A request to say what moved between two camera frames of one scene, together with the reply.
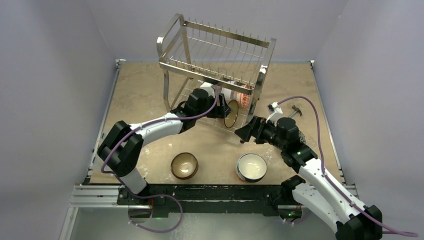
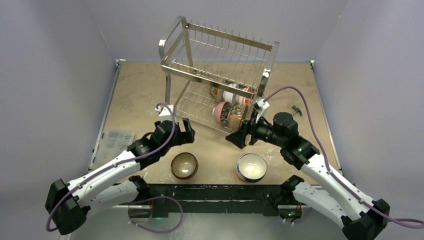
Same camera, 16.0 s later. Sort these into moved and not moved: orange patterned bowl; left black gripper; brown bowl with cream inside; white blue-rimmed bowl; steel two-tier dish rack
Moved: orange patterned bowl; left black gripper
Not moved: steel two-tier dish rack; brown bowl with cream inside; white blue-rimmed bowl
